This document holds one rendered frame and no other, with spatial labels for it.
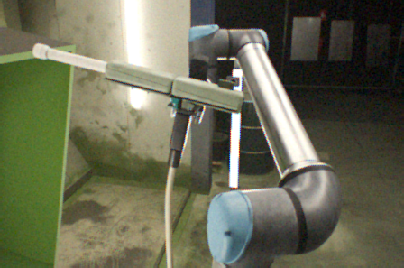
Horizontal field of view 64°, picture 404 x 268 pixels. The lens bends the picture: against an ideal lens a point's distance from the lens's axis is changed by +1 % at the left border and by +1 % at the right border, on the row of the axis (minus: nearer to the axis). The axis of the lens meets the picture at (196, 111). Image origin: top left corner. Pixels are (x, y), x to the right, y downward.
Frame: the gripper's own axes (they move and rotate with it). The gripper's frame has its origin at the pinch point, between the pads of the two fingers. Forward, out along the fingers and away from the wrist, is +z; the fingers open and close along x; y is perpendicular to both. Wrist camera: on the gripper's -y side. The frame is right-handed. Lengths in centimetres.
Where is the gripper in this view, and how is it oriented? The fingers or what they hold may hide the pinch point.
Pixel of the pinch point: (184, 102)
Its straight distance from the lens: 70.6
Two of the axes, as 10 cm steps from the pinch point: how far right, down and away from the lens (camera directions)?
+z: -1.6, 2.8, -9.5
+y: -2.1, 9.3, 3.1
